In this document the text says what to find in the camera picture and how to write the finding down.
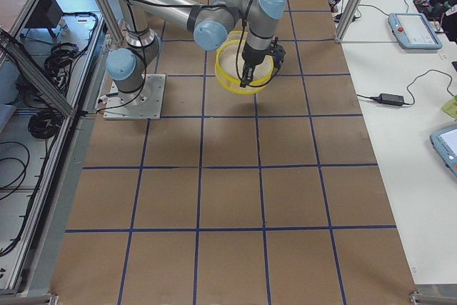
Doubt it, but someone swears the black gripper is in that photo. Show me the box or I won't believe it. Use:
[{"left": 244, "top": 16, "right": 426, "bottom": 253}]
[{"left": 240, "top": 37, "right": 286, "bottom": 88}]

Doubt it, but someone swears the yellow bamboo steamer top layer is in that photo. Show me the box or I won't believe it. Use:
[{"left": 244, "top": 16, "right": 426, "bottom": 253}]
[{"left": 214, "top": 30, "right": 276, "bottom": 96}]

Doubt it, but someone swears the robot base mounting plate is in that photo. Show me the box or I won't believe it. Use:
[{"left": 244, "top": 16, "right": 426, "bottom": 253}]
[{"left": 103, "top": 74, "right": 166, "bottom": 120}]

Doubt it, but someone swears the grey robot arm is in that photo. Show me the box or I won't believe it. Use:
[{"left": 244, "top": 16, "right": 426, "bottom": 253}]
[{"left": 118, "top": 0, "right": 286, "bottom": 89}]

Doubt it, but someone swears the black power adapter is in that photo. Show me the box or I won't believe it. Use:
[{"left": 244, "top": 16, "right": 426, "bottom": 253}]
[{"left": 369, "top": 93, "right": 406, "bottom": 106}]

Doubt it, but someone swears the blue teach pendant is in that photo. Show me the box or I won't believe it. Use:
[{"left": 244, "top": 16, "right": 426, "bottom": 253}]
[
  {"left": 430, "top": 124, "right": 456, "bottom": 175},
  {"left": 388, "top": 13, "right": 442, "bottom": 50}
]

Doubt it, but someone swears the black coiled cable bundle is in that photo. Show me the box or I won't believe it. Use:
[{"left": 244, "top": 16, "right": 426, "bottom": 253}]
[{"left": 27, "top": 109, "right": 64, "bottom": 139}]

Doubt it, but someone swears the aluminium side rail frame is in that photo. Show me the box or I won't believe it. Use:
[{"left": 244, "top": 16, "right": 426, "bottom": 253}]
[{"left": 1, "top": 0, "right": 106, "bottom": 304}]

